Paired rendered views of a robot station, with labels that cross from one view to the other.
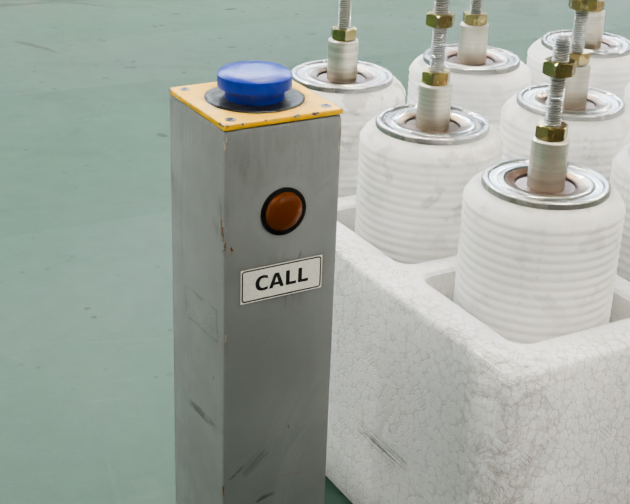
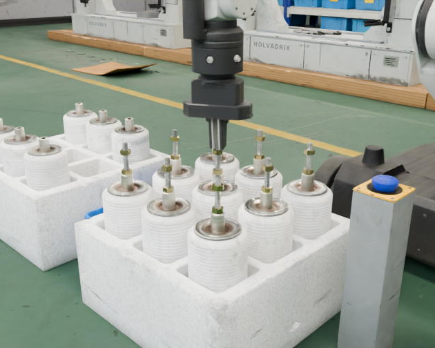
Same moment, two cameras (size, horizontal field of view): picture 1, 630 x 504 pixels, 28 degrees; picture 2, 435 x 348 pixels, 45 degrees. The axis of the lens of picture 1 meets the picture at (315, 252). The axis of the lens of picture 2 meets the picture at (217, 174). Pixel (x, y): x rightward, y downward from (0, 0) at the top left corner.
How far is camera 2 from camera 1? 1.29 m
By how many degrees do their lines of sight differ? 94
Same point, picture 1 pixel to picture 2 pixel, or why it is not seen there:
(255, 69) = (385, 178)
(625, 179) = (275, 184)
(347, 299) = (308, 268)
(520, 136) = (238, 201)
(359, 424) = (313, 303)
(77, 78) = not seen: outside the picture
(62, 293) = not seen: outside the picture
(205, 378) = (396, 281)
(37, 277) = not seen: outside the picture
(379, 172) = (291, 225)
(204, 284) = (401, 249)
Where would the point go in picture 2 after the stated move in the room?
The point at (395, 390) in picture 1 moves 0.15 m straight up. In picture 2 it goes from (327, 273) to (334, 197)
